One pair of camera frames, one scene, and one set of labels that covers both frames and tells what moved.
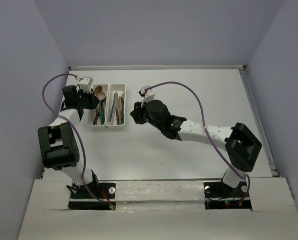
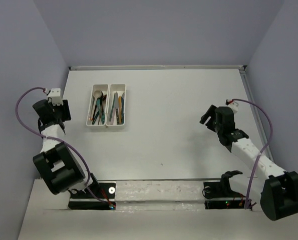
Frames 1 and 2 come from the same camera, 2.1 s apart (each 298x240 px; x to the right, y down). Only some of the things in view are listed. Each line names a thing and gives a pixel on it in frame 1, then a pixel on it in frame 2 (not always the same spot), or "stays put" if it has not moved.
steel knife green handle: [122, 97] stays put
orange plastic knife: [119, 110] stays put
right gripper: [137, 112] → [211, 112]
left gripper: [93, 100] → [65, 109]
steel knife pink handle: [113, 120] stays put
